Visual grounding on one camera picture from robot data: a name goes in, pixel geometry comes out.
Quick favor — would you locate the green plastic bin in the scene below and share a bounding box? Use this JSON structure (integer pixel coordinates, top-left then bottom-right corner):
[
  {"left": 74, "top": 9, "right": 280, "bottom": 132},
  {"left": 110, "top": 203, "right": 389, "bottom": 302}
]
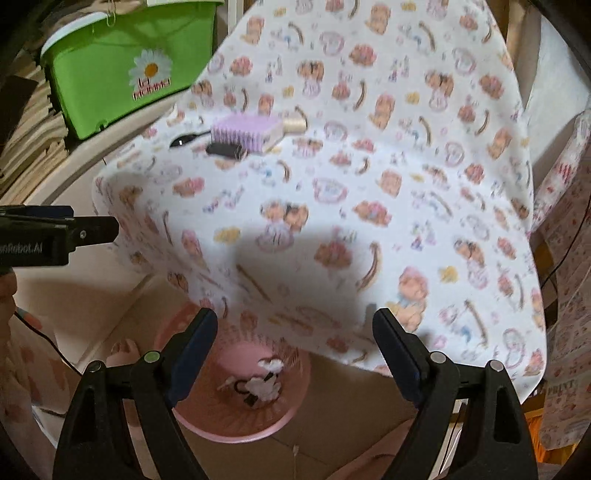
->
[{"left": 39, "top": 0, "right": 222, "bottom": 141}]

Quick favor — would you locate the person's left hand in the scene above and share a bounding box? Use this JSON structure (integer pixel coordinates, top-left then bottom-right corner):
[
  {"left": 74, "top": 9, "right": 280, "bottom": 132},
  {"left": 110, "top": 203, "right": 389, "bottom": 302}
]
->
[{"left": 0, "top": 272, "right": 43, "bottom": 334}]

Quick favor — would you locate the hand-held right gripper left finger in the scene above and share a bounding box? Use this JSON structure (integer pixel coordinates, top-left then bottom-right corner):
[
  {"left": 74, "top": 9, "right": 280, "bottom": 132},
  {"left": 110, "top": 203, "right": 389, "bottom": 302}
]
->
[{"left": 52, "top": 307, "right": 219, "bottom": 480}]

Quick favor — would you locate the wooden door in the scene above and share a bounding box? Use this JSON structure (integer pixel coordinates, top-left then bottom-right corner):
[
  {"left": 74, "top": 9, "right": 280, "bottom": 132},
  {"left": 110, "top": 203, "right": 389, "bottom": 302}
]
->
[{"left": 503, "top": 0, "right": 543, "bottom": 54}]

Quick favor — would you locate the pink plastic basket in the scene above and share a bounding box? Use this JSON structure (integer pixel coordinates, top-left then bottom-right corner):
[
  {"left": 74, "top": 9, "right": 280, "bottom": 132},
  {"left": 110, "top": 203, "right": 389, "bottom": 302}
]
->
[{"left": 154, "top": 302, "right": 311, "bottom": 445}]

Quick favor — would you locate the black ring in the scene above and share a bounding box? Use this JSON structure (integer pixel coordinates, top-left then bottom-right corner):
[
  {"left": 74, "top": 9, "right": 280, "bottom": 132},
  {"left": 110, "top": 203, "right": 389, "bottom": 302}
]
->
[{"left": 232, "top": 379, "right": 259, "bottom": 408}]

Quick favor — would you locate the large white tissue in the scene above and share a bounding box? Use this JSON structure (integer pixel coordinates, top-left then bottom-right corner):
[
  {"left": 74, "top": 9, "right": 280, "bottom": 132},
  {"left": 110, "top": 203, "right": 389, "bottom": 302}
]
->
[{"left": 245, "top": 373, "right": 283, "bottom": 403}]

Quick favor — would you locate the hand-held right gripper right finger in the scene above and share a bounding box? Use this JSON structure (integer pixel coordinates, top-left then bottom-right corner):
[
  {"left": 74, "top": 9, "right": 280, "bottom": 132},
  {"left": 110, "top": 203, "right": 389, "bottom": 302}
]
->
[{"left": 372, "top": 308, "right": 539, "bottom": 480}]

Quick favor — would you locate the bear print cloth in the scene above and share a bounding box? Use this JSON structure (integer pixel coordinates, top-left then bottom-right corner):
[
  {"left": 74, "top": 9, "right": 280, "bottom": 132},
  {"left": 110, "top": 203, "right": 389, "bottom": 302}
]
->
[{"left": 92, "top": 0, "right": 550, "bottom": 407}]

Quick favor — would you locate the hanging pink printed cloth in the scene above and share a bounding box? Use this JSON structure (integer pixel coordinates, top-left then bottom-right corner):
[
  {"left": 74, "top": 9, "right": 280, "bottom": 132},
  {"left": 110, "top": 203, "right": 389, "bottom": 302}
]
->
[{"left": 531, "top": 111, "right": 591, "bottom": 450}]

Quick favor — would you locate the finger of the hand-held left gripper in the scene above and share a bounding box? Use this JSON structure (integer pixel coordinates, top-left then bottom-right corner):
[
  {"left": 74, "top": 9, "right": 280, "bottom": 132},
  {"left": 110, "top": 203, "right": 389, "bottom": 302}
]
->
[{"left": 69, "top": 216, "right": 120, "bottom": 243}]

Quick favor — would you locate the black cylinder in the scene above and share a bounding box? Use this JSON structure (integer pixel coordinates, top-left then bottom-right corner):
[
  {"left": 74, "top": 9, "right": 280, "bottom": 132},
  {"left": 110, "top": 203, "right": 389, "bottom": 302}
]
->
[{"left": 205, "top": 142, "right": 247, "bottom": 161}]

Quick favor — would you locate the black spoon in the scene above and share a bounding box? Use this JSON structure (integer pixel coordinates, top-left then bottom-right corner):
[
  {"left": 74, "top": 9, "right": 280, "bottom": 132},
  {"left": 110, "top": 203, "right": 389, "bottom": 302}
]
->
[{"left": 168, "top": 129, "right": 213, "bottom": 149}]

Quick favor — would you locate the purple checkered box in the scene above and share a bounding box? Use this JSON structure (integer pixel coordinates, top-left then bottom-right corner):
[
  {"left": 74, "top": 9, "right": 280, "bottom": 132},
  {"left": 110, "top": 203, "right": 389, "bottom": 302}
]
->
[{"left": 210, "top": 114, "right": 284, "bottom": 153}]

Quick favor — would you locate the thin black cable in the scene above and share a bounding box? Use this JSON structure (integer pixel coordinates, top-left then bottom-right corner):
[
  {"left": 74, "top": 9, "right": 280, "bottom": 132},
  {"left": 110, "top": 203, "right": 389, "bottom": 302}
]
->
[{"left": 540, "top": 185, "right": 591, "bottom": 289}]

